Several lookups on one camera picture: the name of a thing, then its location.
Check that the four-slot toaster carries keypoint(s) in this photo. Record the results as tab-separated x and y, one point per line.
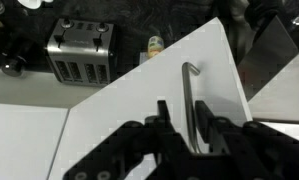
79	50

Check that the round metal knob object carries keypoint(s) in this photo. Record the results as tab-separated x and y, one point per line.
12	66

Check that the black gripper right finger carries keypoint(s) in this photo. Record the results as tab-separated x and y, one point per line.
219	133

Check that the white cabinet door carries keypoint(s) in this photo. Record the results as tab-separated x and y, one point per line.
139	100
289	131
22	140

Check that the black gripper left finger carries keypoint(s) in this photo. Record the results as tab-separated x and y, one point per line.
162	133

